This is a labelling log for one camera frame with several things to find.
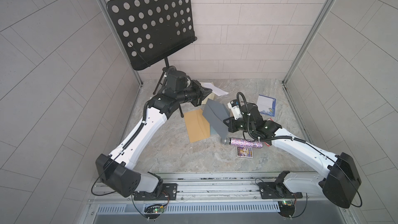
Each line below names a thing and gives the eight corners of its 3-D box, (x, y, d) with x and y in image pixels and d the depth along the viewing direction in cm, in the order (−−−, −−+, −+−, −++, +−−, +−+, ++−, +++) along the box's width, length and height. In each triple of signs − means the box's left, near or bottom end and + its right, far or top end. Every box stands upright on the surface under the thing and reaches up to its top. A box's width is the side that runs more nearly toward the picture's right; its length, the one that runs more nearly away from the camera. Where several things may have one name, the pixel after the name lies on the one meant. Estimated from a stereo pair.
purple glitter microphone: (220, 145, 87) (221, 142, 84) (221, 139, 89) (221, 136, 86) (261, 149, 85) (263, 146, 83) (260, 143, 88) (262, 140, 85)
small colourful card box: (237, 157, 83) (237, 156, 81) (236, 147, 87) (236, 145, 85) (252, 157, 83) (253, 156, 82) (250, 147, 87) (251, 146, 85)
